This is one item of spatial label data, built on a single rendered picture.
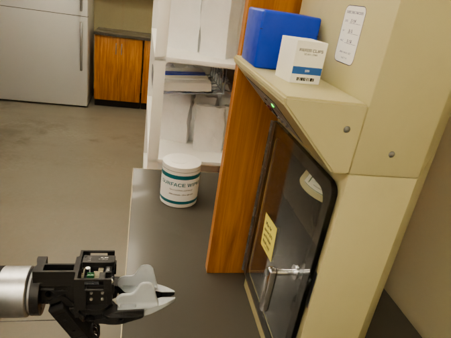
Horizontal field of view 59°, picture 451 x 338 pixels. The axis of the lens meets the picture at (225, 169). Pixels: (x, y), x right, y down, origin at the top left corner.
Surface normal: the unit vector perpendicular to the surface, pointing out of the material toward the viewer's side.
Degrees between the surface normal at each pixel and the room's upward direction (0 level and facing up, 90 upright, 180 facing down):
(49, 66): 90
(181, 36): 99
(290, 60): 90
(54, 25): 90
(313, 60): 90
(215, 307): 0
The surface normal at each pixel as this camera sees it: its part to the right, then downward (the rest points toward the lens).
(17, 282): 0.22, -0.63
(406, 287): -0.97, -0.06
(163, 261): 0.15, -0.91
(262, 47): 0.18, 0.42
